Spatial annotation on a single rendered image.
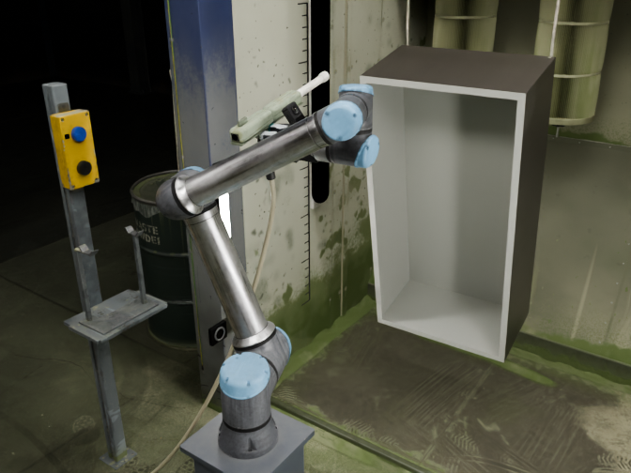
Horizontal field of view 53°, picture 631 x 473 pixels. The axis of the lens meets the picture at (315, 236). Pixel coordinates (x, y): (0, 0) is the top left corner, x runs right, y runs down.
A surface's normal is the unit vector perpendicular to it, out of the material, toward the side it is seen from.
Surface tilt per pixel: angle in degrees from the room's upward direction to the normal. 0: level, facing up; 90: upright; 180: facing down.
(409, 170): 101
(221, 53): 90
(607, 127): 90
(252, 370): 5
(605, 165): 57
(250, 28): 90
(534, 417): 0
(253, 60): 90
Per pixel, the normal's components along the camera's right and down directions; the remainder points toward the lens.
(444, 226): -0.53, 0.52
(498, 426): 0.00, -0.91
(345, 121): -0.18, 0.36
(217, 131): 0.82, 0.23
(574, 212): -0.48, -0.22
